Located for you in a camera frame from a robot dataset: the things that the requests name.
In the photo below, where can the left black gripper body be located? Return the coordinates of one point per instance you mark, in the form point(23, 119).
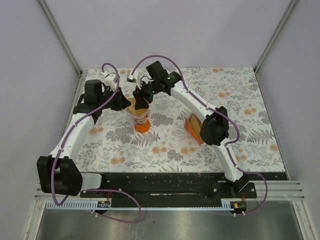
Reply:
point(114, 103)

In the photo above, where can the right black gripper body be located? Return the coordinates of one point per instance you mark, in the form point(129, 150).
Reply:
point(151, 87)

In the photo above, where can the clear glass dripper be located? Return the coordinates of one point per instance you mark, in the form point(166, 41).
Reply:
point(139, 116)

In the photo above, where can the orange glass carafe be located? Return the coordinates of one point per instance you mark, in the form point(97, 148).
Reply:
point(142, 127)

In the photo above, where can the coffee filter box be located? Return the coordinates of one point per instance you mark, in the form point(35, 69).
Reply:
point(193, 128)

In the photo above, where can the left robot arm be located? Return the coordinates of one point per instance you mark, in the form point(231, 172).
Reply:
point(58, 172)

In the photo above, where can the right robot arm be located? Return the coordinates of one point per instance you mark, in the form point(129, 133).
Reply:
point(215, 121)

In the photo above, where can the floral table mat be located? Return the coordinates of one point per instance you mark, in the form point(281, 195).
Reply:
point(113, 145)

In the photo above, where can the stack of brown filters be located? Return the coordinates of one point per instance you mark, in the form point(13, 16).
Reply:
point(196, 123)

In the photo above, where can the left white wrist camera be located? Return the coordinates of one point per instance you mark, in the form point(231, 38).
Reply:
point(110, 81)

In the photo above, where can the left aluminium frame post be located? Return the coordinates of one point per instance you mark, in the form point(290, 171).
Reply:
point(60, 37)

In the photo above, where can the aluminium frame post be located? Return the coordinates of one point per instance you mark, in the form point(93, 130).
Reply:
point(60, 37)
point(276, 34)

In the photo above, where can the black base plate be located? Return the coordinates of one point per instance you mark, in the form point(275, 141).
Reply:
point(205, 186)

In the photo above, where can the white slotted cable duct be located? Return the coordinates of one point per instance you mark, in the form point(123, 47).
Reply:
point(153, 204)

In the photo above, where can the right aluminium frame post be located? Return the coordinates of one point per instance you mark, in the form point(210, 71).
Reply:
point(276, 34)

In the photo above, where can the aluminium front rail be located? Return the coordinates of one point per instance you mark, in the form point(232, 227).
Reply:
point(277, 190)

